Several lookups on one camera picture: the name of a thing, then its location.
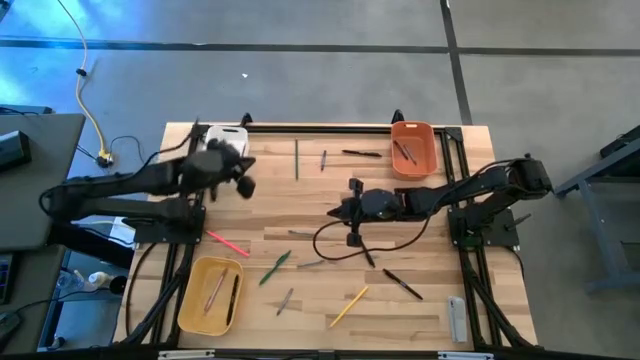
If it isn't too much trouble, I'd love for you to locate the orange plastic bin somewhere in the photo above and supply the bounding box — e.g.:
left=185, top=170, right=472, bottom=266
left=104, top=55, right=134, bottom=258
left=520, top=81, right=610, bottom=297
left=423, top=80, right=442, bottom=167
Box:
left=390, top=121, right=440, bottom=181

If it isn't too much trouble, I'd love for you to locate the blue grey metal table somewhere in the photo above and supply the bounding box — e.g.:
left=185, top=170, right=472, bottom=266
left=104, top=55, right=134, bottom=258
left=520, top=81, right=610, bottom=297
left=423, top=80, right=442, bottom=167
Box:
left=551, top=124, right=640, bottom=294

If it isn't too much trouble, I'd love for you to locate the yellow floor cable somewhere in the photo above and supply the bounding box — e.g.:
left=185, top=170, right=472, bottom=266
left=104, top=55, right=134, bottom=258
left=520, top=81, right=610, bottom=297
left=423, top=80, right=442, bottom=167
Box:
left=54, top=0, right=109, bottom=157

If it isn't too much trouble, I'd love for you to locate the black device on desk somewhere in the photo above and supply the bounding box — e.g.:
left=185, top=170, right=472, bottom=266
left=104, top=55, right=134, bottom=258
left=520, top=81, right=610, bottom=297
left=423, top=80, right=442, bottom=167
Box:
left=0, top=130, right=33, bottom=174

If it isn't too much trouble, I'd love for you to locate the green pen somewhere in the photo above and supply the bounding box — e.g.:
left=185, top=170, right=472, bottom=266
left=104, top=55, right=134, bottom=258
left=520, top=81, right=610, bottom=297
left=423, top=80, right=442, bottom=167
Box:
left=258, top=249, right=292, bottom=287

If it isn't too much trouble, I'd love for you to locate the white plastic bin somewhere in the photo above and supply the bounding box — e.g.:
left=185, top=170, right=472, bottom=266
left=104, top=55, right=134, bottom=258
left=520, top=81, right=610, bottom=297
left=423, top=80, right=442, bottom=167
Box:
left=198, top=124, right=250, bottom=157

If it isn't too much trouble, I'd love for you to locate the white metal bracket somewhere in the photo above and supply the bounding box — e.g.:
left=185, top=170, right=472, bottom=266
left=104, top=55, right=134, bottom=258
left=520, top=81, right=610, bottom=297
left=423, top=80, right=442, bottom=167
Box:
left=157, top=349, right=217, bottom=360
left=437, top=351, right=496, bottom=360

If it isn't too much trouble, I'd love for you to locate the black round lid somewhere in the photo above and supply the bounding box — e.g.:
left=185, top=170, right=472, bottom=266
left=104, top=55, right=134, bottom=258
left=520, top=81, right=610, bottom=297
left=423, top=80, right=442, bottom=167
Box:
left=108, top=274, right=129, bottom=296

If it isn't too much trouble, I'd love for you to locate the black desk leg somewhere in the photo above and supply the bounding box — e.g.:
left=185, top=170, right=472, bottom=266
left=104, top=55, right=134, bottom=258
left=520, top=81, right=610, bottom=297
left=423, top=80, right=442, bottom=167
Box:
left=47, top=222, right=136, bottom=270

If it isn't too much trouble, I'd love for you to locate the thin black floor cable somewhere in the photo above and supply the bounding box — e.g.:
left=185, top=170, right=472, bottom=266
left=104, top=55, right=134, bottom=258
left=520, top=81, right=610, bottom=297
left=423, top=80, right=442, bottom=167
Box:
left=74, top=133, right=157, bottom=188

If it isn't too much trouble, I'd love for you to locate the pink red pencil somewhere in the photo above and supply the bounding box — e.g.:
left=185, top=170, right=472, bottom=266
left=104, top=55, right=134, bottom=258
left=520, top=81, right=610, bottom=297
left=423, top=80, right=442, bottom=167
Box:
left=206, top=230, right=251, bottom=258

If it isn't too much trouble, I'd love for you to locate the black aluminium table frame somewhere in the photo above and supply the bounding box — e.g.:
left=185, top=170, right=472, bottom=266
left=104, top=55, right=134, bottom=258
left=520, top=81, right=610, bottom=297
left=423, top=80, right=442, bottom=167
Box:
left=113, top=123, right=540, bottom=360

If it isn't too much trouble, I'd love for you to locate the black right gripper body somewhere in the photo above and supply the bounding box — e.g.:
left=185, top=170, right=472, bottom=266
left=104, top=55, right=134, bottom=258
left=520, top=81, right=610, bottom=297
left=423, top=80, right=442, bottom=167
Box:
left=346, top=178, right=401, bottom=248

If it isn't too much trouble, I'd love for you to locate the yellow pencil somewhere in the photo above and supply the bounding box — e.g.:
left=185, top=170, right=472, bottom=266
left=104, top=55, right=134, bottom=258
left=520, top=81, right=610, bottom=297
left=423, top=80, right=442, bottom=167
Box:
left=328, top=285, right=370, bottom=330

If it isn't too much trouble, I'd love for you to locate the dark grey desk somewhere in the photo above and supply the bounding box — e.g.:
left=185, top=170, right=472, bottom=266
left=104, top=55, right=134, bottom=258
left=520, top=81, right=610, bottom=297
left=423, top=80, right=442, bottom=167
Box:
left=0, top=112, right=87, bottom=252

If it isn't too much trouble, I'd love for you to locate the backlit keyboard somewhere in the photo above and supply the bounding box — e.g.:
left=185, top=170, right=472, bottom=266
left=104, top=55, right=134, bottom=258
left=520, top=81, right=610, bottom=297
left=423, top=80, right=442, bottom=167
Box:
left=0, top=253, right=15, bottom=305

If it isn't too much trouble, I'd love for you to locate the yellow plastic bin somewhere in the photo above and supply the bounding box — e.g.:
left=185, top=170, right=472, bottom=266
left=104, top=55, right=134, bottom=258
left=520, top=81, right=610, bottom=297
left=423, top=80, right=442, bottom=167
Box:
left=177, top=256, right=245, bottom=337

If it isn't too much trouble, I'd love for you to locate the clear plastic bottle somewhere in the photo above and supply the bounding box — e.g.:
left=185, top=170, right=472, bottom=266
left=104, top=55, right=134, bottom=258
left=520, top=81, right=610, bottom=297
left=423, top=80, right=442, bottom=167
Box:
left=73, top=268, right=111, bottom=293

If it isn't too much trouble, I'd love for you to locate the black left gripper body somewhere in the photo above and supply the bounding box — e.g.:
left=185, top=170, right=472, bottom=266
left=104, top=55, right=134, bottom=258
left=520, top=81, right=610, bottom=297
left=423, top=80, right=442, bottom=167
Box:
left=197, top=139, right=257, bottom=201

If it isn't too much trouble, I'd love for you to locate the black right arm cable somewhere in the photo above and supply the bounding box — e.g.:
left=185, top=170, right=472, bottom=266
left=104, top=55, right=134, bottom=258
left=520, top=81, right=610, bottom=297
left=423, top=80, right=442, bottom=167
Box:
left=312, top=214, right=434, bottom=263

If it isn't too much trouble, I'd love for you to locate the white paper sheet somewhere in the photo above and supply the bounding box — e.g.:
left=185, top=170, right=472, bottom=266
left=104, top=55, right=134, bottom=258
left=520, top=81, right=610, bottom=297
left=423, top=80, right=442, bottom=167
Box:
left=107, top=215, right=137, bottom=246

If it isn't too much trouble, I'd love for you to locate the grey low desk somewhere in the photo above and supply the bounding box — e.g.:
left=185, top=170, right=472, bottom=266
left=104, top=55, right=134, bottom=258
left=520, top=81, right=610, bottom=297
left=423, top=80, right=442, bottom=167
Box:
left=0, top=244, right=71, bottom=354

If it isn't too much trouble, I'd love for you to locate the black computer mouse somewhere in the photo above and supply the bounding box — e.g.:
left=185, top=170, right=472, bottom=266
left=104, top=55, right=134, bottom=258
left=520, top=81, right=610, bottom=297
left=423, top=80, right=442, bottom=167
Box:
left=0, top=310, right=24, bottom=347

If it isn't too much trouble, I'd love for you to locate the clear purple pen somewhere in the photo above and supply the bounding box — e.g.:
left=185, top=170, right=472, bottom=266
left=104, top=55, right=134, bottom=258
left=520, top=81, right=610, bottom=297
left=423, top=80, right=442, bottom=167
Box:
left=202, top=267, right=230, bottom=316

